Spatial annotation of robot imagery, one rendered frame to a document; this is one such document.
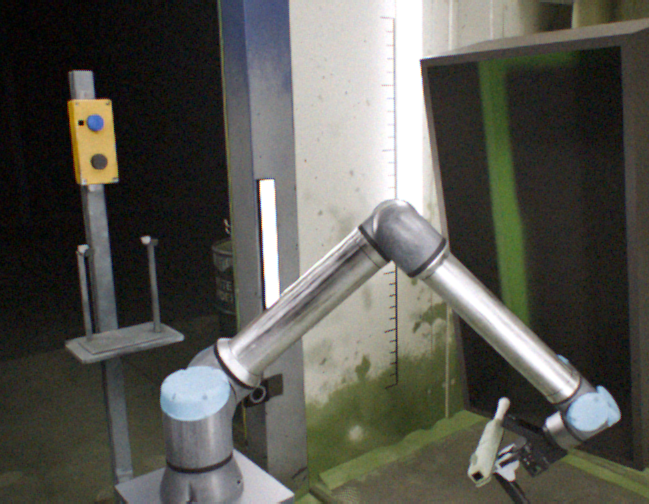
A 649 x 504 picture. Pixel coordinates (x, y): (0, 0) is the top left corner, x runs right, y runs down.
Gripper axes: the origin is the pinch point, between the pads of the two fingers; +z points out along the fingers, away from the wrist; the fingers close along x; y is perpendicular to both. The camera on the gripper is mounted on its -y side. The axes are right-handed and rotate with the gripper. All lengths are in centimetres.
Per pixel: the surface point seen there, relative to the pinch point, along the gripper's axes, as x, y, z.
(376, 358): 77, -36, 48
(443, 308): 112, -32, 24
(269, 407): 30, -49, 71
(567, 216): 58, -36, -50
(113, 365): -3, -94, 86
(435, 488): 61, 17, 55
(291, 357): 40, -58, 56
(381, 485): 56, 3, 71
